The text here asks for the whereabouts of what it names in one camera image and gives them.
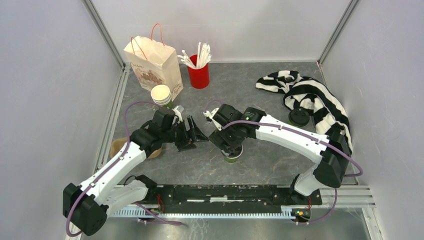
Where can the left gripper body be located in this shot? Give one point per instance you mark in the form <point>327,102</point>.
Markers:
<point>183,137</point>

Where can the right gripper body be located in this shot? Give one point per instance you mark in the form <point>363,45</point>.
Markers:
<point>217,137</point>

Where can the black plastic cup lid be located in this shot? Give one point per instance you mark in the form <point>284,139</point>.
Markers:
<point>298,117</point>

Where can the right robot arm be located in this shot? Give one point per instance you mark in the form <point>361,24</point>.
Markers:
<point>329,153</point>

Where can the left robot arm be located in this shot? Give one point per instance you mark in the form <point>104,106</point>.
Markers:
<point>89,204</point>

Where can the brown paper takeout bag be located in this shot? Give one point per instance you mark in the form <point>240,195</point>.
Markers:
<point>154,63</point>

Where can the stack of paper cups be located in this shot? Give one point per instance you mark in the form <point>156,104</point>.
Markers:
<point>161,95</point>

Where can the red cup holder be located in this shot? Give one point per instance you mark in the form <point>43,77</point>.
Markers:
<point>199,78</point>

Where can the cardboard cup carrier tray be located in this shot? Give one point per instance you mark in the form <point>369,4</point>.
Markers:
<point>117,144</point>

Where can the white wrapped straws bundle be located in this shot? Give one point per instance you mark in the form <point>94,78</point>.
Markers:
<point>202,58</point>

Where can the black white striped cloth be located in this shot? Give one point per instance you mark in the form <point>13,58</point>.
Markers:
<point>298,91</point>

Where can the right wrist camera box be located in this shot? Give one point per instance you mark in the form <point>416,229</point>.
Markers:
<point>210,117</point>

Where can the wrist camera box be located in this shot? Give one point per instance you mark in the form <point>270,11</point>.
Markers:
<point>178,112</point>
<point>210,117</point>

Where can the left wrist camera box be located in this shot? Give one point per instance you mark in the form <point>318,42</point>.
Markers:
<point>178,112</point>

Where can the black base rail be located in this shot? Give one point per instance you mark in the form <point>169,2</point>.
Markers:
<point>226,199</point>

